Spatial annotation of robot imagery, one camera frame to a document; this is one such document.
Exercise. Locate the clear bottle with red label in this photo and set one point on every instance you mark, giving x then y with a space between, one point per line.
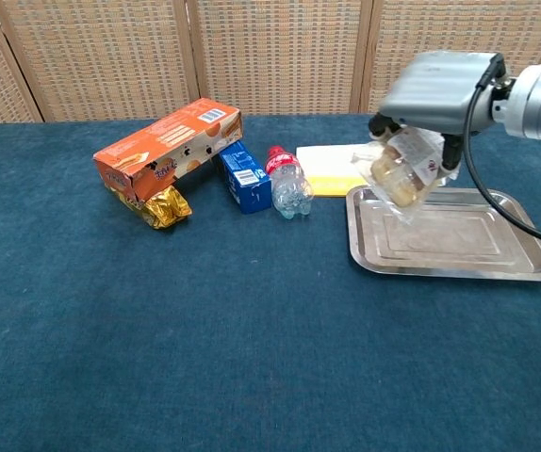
291 193

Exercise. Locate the clear packaged snack bag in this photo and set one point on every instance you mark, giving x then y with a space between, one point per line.
402 181

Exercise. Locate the woven rattan folding screen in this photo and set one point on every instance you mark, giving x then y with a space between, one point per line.
110 56

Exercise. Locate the silver metal tray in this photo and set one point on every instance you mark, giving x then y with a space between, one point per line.
440 254

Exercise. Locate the yellow white sponge block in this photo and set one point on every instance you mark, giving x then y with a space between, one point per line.
327 165

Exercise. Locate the gold foil snack packet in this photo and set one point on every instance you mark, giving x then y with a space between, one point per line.
167 209

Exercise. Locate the blue felt table mat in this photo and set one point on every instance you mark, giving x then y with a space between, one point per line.
204 329

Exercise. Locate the right five-finger robot hand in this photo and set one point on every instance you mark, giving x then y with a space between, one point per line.
440 94

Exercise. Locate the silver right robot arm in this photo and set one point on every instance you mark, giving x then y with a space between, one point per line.
539 103

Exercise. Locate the orange snack carton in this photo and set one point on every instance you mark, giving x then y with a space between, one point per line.
167 141

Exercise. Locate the blue small carton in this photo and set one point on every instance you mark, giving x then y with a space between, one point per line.
251 193

